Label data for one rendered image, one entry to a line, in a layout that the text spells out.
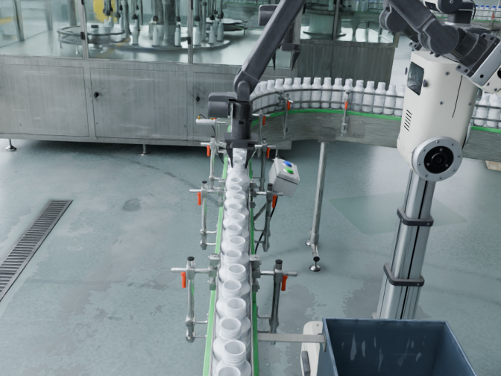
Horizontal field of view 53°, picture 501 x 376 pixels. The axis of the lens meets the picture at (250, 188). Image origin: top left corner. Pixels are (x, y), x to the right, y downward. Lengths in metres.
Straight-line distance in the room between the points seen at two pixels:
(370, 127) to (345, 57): 3.71
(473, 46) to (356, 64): 5.20
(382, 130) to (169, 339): 1.61
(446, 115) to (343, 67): 4.99
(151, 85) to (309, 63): 2.52
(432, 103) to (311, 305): 1.60
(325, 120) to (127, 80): 2.28
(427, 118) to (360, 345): 0.74
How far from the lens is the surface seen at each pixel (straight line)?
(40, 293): 3.13
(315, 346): 2.29
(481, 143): 3.00
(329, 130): 2.98
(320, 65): 6.59
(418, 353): 1.44
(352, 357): 1.40
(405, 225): 1.90
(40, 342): 2.79
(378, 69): 6.75
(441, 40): 1.47
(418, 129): 1.72
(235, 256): 1.13
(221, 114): 1.45
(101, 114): 4.87
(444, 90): 1.68
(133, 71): 4.71
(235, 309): 0.95
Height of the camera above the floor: 1.74
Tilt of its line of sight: 24 degrees down
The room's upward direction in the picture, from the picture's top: 3 degrees clockwise
